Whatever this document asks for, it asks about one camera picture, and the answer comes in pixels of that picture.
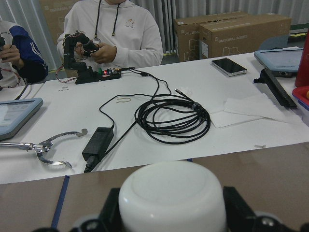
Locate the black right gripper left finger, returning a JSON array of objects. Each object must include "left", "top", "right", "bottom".
[{"left": 33, "top": 188, "right": 121, "bottom": 232}]

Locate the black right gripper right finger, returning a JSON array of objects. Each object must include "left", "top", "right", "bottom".
[{"left": 223, "top": 186, "right": 309, "bottom": 232}]

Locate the cream white cup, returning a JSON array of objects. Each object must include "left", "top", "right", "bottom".
[{"left": 119, "top": 161, "right": 227, "bottom": 232}]

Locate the black power adapter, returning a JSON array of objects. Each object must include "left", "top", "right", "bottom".
[{"left": 82, "top": 127, "right": 113, "bottom": 173}]

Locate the red parts tray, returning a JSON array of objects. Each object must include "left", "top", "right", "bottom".
[{"left": 292, "top": 86, "right": 309, "bottom": 118}]

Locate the blue teach pendant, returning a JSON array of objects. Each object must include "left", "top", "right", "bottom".
[
  {"left": 254, "top": 47, "right": 303, "bottom": 78},
  {"left": 0, "top": 98, "right": 43, "bottom": 140}
]

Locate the black smartphone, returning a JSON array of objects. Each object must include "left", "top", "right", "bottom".
[{"left": 211, "top": 58, "right": 247, "bottom": 76}]

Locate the red thermos bottle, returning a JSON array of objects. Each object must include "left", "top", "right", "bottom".
[{"left": 295, "top": 31, "right": 309, "bottom": 87}]

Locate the cardboard box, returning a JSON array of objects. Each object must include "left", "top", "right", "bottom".
[
  {"left": 174, "top": 11, "right": 250, "bottom": 62},
  {"left": 201, "top": 13, "right": 292, "bottom": 59}
]

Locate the seated person white shirt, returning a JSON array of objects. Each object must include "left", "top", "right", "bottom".
[{"left": 0, "top": 20, "right": 48, "bottom": 88}]

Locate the small black robot device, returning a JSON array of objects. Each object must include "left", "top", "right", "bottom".
[{"left": 63, "top": 32, "right": 121, "bottom": 85}]

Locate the person in white hoodie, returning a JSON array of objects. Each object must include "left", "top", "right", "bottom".
[{"left": 57, "top": 0, "right": 163, "bottom": 70}]

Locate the green handled reach grabber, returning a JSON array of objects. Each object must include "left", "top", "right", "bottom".
[{"left": 0, "top": 129, "right": 88, "bottom": 168}]

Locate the coiled black cable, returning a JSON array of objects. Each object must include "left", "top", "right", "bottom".
[{"left": 134, "top": 88, "right": 211, "bottom": 145}]

